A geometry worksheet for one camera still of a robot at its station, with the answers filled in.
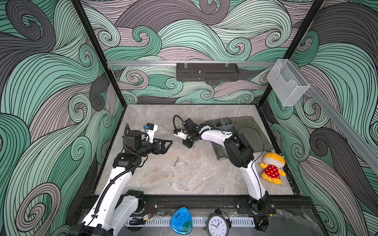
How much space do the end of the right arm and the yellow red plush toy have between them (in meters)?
0.44

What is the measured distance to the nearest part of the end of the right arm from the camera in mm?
753

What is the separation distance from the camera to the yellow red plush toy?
31.1 inches
